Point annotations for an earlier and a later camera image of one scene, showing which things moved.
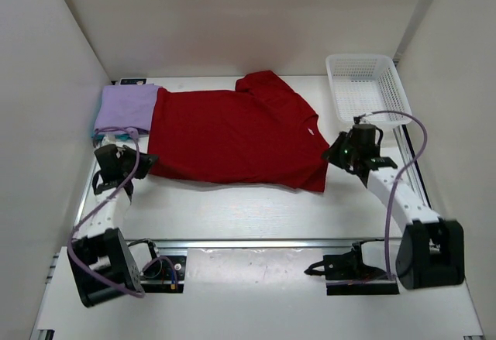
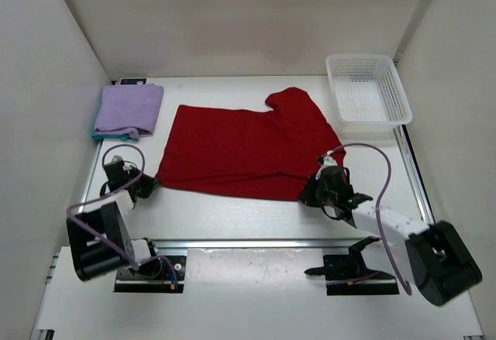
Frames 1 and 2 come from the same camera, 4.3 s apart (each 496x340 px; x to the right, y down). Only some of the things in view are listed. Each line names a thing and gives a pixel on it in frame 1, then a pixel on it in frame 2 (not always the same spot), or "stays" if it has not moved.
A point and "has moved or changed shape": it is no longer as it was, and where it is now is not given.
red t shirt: [259, 132] has moved or changed shape
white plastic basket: [363, 83] stays
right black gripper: [332, 155] -> [307, 197]
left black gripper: [146, 162] -> [150, 183]
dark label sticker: [132, 81] stays
